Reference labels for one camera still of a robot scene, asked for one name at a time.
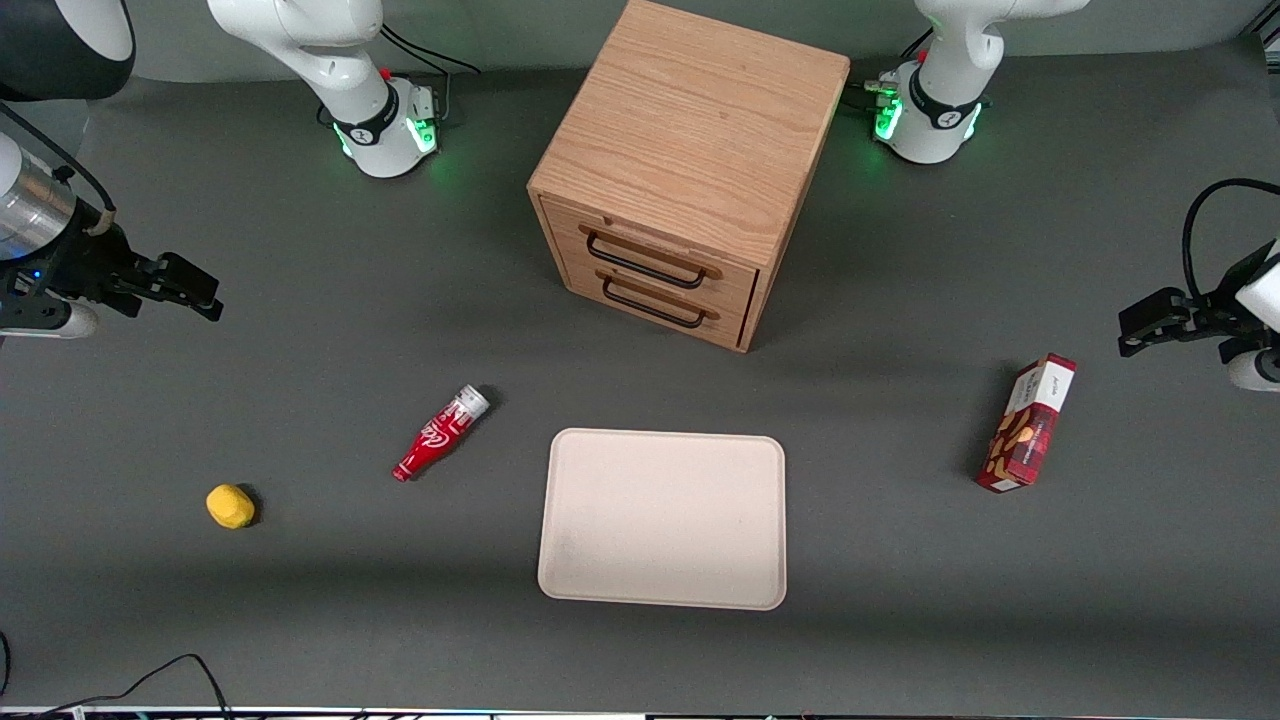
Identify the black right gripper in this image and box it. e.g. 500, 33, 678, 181
0, 225, 224, 331

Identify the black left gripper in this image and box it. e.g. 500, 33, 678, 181
1118, 240, 1276, 358

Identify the wooden drawer with shallow front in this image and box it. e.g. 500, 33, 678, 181
539, 196, 763, 313

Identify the black wire drawer handle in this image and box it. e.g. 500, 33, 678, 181
584, 227, 723, 292
600, 270, 721, 330

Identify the wooden drawer with deep front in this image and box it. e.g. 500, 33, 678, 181
560, 250, 758, 352

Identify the wooden drawer cabinet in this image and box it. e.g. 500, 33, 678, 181
527, 0, 852, 354

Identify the red cookie box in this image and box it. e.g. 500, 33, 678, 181
976, 353, 1078, 494

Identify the yellow round toy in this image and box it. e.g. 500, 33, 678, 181
206, 484, 257, 530

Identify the red cola bottle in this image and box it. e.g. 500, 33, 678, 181
391, 386, 492, 484

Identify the beige rectangular tray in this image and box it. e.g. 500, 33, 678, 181
537, 428, 788, 612

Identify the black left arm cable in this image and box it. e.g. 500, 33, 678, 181
1182, 178, 1280, 303

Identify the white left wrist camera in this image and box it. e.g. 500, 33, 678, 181
1220, 340, 1280, 393

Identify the black right base cable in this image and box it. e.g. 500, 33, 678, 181
380, 22, 482, 121

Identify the black base cable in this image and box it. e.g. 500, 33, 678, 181
380, 22, 482, 121
845, 28, 936, 109

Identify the black left base cable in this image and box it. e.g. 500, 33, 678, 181
845, 28, 936, 109

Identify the black floor cable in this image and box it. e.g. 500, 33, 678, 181
0, 632, 235, 720

